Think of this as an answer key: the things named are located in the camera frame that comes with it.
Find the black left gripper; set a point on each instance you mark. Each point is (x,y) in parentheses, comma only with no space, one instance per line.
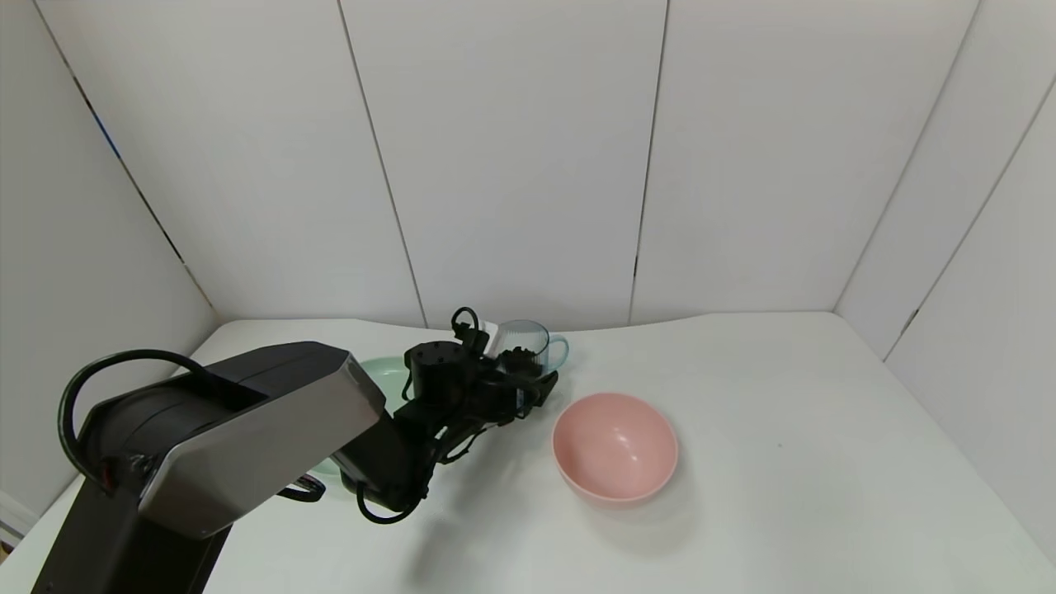
(538,391)

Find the dark brown granular solid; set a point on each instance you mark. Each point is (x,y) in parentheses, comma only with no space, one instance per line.
(521,359)

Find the transparent blue ribbed cup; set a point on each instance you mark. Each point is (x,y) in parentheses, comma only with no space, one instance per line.
(536,337)

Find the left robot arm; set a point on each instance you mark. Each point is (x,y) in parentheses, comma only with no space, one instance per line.
(247,429)

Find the pink bowl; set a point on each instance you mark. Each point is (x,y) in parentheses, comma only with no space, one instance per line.
(615,447)

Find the pale green round plate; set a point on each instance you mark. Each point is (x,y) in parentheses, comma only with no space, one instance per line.
(384,371)

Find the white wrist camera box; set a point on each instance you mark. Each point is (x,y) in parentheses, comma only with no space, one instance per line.
(492,338)

